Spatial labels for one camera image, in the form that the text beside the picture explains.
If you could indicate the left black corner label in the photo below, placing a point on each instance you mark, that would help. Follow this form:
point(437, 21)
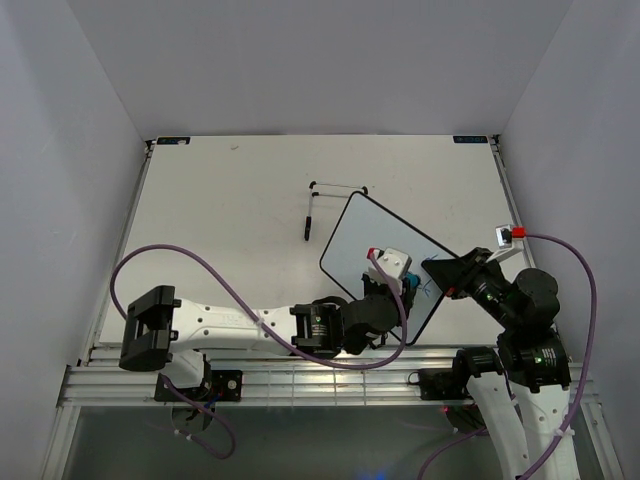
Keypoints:
point(178, 141)

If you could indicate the blue bone-shaped eraser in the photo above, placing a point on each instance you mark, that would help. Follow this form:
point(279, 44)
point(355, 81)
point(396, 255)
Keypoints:
point(411, 283)

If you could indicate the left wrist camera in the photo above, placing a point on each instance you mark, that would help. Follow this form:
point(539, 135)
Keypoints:
point(388, 265)

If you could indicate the black corner label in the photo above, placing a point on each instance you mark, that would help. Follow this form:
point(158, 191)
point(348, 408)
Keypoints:
point(178, 141)
point(470, 139)

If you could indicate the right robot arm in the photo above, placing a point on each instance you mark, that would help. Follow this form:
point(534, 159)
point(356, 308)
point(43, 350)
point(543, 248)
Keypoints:
point(522, 386)

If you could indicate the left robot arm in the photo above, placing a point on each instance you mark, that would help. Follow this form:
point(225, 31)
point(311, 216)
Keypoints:
point(171, 336)

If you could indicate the aluminium rail frame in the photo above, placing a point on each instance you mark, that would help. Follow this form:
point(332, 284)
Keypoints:
point(231, 197)

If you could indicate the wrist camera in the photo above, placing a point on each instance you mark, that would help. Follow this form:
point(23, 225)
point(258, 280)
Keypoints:
point(388, 265)
point(510, 240)

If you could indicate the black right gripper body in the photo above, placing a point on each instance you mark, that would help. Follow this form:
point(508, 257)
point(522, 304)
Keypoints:
point(479, 280)

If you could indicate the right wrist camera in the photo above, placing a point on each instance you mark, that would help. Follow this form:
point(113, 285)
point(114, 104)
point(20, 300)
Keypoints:
point(510, 240)

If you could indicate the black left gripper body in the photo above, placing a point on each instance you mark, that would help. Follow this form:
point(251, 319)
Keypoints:
point(375, 287)

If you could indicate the metal wire board stand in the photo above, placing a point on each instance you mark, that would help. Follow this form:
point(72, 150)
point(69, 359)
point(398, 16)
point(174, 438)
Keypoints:
point(319, 192)

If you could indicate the small black-framed whiteboard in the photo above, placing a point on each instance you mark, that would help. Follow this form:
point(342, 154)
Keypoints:
point(365, 223)

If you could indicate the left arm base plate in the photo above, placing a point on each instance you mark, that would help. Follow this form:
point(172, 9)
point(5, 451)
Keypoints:
point(225, 385)

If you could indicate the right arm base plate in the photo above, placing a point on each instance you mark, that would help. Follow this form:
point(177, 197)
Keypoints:
point(439, 384)

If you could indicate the right black corner label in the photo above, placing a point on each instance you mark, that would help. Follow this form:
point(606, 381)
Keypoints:
point(470, 139)

